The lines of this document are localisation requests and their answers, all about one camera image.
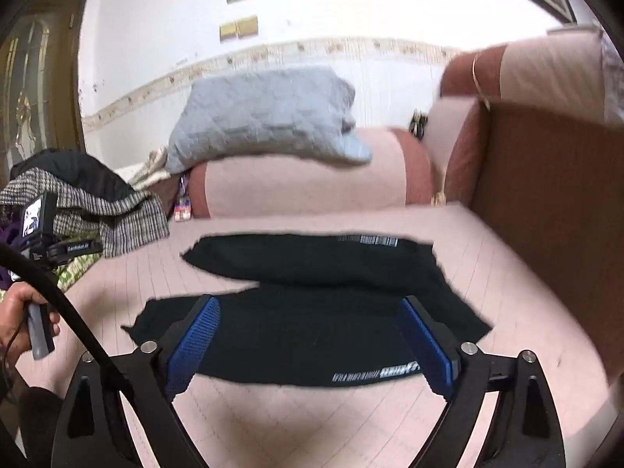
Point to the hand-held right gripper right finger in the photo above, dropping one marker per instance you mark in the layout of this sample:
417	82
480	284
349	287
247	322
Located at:
429	346

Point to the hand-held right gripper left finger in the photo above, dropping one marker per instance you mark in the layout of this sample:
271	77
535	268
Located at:
192	346

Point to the black pants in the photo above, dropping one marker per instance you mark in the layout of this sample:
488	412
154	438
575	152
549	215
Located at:
317	273

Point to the person's left hand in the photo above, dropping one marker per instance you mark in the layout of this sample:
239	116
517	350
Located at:
14	321

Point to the purple cloth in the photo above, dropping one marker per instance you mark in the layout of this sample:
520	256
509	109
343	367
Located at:
9	243

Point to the green patterned cloth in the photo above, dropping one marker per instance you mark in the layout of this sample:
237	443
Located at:
73	275

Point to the houndstooth coat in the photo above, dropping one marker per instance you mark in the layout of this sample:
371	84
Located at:
122	219

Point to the cream cloth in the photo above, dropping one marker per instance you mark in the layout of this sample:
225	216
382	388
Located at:
148	168

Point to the colourful small packet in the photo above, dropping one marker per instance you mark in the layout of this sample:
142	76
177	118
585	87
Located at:
183	202

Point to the wooden door with glass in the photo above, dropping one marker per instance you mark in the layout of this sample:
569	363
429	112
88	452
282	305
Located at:
44	83

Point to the grey quilted blanket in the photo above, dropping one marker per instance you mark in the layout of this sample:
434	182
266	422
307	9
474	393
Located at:
263	117

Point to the gold wall switch plate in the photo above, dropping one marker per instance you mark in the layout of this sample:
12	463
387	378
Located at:
228	31
247	26

